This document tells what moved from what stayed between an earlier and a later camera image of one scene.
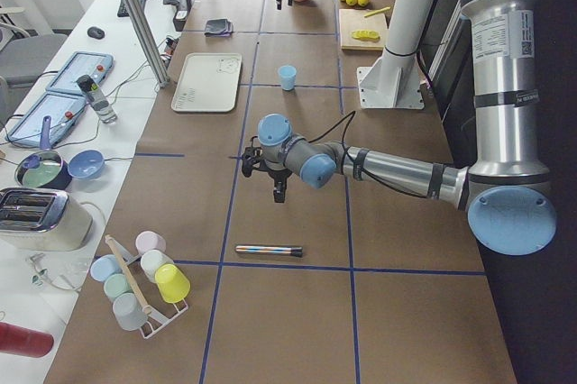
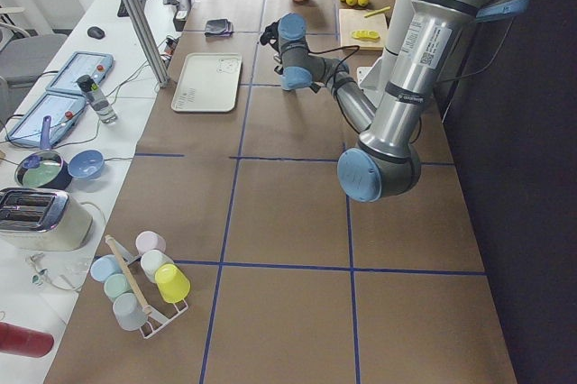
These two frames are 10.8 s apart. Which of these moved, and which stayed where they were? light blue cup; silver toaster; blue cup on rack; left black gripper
Moved: left black gripper
Stayed: light blue cup; blue cup on rack; silver toaster
